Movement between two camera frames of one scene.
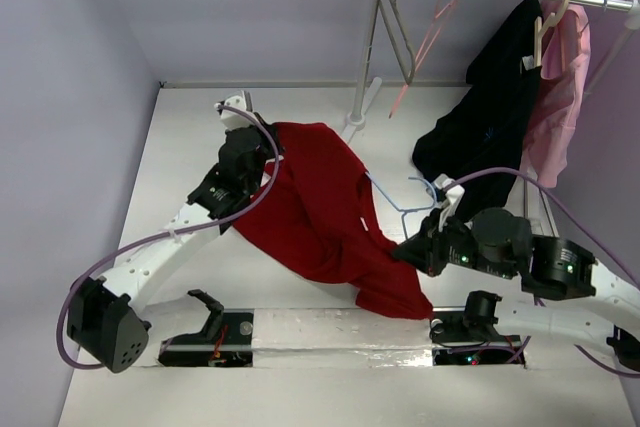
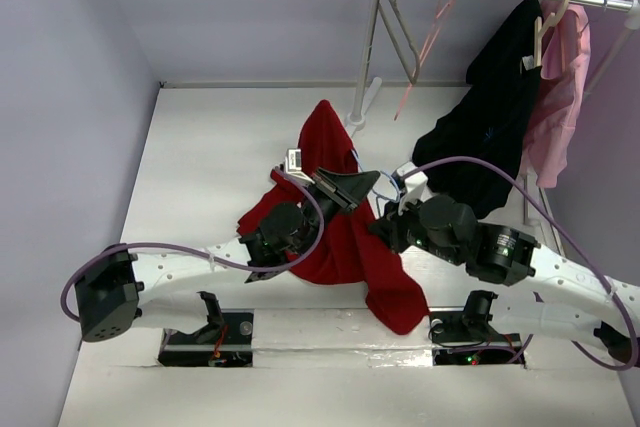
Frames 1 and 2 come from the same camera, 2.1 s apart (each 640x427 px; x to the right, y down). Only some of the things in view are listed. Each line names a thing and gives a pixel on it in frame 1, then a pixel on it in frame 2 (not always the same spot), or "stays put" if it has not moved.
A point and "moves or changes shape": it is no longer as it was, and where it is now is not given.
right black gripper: x=430 y=240 → x=388 y=226
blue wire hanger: x=412 y=209 moves or changes shape
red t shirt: x=320 y=225 moves or changes shape
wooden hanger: x=552 y=21 stays put
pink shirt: x=566 y=45 stays put
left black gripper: x=262 y=136 → x=341 y=189
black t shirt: x=484 y=127 stays put
